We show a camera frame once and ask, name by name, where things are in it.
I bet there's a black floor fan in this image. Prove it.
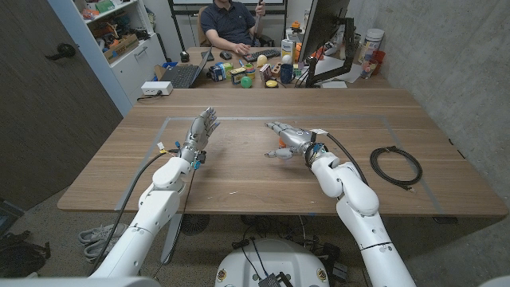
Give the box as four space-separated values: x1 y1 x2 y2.
179 213 211 238

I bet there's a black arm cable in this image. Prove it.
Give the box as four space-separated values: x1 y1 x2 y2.
325 132 370 187
87 147 181 277

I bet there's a black coiled ethernet cable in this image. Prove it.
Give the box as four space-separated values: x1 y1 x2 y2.
369 145 423 193

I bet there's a black door handle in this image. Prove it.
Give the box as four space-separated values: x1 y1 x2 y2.
44 42 78 62

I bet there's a blue printed can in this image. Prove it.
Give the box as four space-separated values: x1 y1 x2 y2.
208 62 229 83

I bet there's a glass jar with items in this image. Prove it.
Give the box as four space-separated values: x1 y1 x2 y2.
359 58 378 80

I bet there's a grey sneaker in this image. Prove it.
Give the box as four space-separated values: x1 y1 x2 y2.
76 222 129 246
83 236 121 265

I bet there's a black reacher grabber stick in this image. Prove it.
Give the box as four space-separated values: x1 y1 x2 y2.
252 0 265 39

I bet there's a person in dark polo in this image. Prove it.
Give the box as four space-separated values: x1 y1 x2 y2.
198 0 267 56

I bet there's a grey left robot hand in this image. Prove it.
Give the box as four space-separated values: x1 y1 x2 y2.
179 106 222 161

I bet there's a whiteboard with black frame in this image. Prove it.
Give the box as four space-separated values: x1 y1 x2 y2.
167 0 288 17

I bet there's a white lidded canister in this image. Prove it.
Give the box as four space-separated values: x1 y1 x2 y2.
358 27 386 65

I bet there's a dark blue mug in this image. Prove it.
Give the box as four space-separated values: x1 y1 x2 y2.
279 63 297 85

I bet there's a cardboard box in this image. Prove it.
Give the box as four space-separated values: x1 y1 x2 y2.
102 33 141 65

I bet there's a black keyboard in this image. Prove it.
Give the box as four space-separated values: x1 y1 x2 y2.
242 48 282 64

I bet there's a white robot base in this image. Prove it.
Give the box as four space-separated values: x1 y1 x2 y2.
214 238 332 287

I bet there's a red cup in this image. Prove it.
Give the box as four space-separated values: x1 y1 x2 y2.
370 49 387 77

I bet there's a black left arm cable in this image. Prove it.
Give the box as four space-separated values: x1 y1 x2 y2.
87 147 181 277

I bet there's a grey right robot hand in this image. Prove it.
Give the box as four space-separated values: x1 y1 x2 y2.
264 120 318 161

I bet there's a white drink carton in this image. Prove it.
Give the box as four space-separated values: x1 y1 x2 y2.
280 38 297 65

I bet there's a black backpack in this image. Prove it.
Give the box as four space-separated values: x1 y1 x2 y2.
0 230 53 279

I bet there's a black laptop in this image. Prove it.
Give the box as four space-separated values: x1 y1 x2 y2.
160 45 214 90

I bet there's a white shelf cabinet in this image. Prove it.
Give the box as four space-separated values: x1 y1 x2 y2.
47 0 168 117

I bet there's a black computer monitor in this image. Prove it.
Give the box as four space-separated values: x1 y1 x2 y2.
298 0 352 63

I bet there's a red printed box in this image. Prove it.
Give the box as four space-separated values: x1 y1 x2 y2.
258 63 273 83

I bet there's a yellow printed tin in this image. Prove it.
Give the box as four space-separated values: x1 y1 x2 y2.
230 66 248 86

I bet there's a white power box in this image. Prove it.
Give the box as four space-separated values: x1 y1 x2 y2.
140 81 175 97

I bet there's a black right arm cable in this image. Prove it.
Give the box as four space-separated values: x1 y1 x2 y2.
325 132 370 187

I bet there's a brown chair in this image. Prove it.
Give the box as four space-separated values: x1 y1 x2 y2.
196 5 213 49

